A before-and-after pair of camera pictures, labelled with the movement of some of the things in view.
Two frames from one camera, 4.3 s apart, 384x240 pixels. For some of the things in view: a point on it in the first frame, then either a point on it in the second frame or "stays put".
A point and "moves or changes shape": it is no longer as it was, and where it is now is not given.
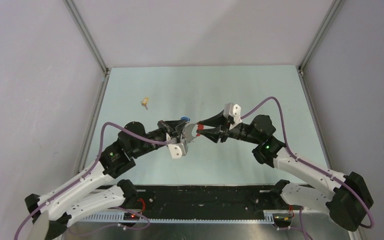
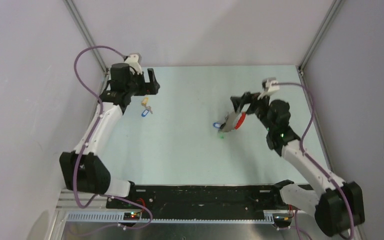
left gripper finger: [173, 128] → [154, 86]
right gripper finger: [214, 121] → [246, 98]
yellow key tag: [145, 101] stays put
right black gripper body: [240, 131] → [260, 107]
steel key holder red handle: [187, 134] moves or changes shape
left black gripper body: [148, 146] → [136, 86]
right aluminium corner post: [336, 7] stays put
